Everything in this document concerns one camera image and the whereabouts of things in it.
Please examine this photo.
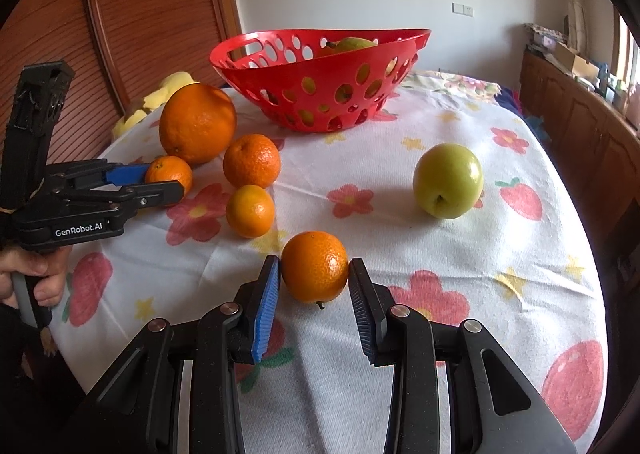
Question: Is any yellow-green pear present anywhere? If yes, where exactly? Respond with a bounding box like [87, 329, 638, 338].
[298, 75, 354, 131]
[314, 36, 381, 59]

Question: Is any long wooden cabinet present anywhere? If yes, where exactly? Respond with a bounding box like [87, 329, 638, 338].
[520, 46, 640, 255]

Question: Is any person's left hand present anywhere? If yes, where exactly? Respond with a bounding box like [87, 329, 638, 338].
[0, 246, 73, 309]

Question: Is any red perforated plastic basket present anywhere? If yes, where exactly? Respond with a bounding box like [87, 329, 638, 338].
[209, 28, 432, 133]

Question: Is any green apple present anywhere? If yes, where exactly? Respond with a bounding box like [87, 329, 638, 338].
[412, 143, 485, 219]

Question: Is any wooden slatted wardrobe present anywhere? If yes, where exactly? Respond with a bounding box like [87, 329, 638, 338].
[0, 0, 246, 175]

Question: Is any yellow plush toy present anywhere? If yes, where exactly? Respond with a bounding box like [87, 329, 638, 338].
[111, 71, 201, 139]

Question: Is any white fruit-printed tablecloth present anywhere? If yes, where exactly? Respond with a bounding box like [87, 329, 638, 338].
[47, 78, 608, 454]

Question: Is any large round orange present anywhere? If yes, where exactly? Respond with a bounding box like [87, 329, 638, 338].
[159, 82, 238, 165]

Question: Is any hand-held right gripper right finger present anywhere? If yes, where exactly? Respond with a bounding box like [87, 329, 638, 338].
[348, 258, 578, 454]

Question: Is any stack of floral boxes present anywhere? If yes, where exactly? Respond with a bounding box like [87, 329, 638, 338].
[524, 22, 568, 52]

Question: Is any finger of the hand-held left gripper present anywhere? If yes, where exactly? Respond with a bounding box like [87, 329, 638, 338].
[35, 180, 187, 215]
[47, 159, 153, 189]

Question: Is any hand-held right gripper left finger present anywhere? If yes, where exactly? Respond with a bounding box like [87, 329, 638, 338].
[85, 255, 281, 454]

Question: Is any wooden framed window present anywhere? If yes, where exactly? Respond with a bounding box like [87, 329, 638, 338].
[612, 4, 640, 129]

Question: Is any open cardboard box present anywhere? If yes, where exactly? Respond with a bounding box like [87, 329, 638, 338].
[554, 41, 599, 79]

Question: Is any floral bed blanket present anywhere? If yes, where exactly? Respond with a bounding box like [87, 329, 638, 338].
[400, 71, 551, 145]

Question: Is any small mandarin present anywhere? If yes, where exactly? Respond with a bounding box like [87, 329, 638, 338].
[281, 231, 349, 307]
[226, 185, 276, 239]
[222, 134, 282, 189]
[145, 155, 194, 207]

